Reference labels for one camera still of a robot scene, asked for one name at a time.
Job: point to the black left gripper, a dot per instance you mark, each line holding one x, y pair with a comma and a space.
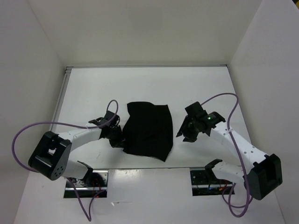
119, 142

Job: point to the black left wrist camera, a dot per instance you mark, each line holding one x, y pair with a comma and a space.
111, 119

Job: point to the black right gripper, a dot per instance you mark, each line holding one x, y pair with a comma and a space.
192, 137

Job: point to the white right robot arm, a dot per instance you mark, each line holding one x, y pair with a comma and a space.
260, 174

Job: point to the black skirt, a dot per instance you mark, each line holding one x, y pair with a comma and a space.
148, 131

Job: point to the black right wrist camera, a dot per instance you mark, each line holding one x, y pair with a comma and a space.
195, 111

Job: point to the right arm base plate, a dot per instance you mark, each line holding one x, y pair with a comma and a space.
203, 186

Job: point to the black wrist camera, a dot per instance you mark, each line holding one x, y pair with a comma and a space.
195, 111
111, 119

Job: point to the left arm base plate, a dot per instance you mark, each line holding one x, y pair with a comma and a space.
97, 186

